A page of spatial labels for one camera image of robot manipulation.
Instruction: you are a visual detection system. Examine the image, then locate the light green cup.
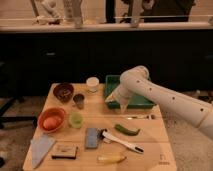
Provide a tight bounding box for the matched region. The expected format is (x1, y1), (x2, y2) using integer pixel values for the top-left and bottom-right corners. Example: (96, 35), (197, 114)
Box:
(68, 113), (83, 129)

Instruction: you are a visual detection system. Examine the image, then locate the blue sponge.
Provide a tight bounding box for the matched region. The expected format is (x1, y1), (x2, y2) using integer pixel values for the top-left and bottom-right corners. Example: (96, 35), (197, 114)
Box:
(85, 128), (98, 149)

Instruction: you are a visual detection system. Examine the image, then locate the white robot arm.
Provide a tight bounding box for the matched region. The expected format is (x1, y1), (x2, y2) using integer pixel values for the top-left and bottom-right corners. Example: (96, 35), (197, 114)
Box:
(105, 66), (213, 140)

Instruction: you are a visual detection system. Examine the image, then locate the white handled brush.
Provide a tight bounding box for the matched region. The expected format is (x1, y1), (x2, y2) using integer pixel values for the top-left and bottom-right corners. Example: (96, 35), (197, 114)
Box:
(100, 130), (144, 154)

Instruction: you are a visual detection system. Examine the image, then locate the white cup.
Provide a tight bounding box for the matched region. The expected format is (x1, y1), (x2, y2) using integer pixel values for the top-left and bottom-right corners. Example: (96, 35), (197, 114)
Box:
(86, 77), (99, 93)

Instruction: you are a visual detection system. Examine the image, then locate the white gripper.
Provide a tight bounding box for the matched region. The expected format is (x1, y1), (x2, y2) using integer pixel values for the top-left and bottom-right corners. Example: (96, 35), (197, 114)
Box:
(105, 89), (131, 113)

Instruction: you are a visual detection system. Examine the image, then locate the brown block eraser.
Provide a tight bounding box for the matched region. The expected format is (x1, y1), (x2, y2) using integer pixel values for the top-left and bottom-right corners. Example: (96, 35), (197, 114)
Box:
(51, 144), (78, 159)

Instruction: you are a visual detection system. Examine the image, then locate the green chili pepper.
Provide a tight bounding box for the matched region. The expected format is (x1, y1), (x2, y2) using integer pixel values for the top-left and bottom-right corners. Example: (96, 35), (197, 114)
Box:
(114, 124), (140, 136)

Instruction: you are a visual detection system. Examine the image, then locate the green plastic tray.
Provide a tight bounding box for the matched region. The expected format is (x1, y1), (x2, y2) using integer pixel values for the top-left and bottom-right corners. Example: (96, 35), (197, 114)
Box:
(104, 75), (155, 109)

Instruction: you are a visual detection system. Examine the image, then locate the grey folded cloth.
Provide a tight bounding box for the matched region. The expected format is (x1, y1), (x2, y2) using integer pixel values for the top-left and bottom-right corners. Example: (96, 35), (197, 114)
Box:
(31, 134), (56, 169)

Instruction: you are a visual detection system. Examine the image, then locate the orange bowl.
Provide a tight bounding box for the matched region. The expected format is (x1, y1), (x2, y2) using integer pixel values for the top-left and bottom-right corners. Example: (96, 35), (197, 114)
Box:
(37, 108), (66, 133)

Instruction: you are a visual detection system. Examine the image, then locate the small metal utensil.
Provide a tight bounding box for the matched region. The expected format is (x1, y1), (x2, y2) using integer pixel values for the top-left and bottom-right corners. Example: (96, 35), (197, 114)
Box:
(127, 115), (156, 120)

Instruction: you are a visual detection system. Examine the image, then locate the yellow banana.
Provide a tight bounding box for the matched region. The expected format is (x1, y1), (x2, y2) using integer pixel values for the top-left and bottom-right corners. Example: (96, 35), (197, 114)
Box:
(97, 155), (126, 164)

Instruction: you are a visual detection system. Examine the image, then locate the dark red bowl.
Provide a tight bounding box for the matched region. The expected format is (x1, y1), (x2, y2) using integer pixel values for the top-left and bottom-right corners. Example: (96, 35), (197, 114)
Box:
(53, 83), (74, 103)

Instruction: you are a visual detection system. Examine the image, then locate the black office chair base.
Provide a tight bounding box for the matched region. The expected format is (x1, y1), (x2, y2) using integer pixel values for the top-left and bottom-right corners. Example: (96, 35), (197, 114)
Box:
(0, 94), (38, 130)

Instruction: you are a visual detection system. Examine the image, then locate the orange fruit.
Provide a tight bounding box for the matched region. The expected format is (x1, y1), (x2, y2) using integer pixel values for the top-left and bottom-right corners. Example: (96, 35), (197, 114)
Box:
(43, 116), (61, 130)

